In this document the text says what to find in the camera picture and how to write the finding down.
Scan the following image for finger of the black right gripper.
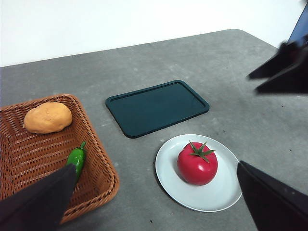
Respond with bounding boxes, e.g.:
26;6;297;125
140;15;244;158
247;40;308;79
256;60;308;94

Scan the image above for dark rectangular tray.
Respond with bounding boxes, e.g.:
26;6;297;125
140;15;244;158
105;79;210;139

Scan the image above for dark flat panel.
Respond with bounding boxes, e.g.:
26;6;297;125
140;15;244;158
287;0;308;45

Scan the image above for orange-brown potato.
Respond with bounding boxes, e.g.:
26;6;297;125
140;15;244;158
23;102;73;134

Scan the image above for red tomato with green stem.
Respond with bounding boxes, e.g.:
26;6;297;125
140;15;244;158
177;141;218;186

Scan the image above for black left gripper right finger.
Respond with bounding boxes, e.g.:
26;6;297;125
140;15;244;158
237;160;308;231

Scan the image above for pale grey round plate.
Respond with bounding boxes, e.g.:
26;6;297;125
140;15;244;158
155;134;244;213

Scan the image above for brown wicker basket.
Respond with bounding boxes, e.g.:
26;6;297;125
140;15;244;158
0;93;120;226

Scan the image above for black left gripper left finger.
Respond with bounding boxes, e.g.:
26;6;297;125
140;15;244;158
0;163;77;231

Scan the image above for green chili pepper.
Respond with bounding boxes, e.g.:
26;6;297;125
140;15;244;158
66;141;88;183

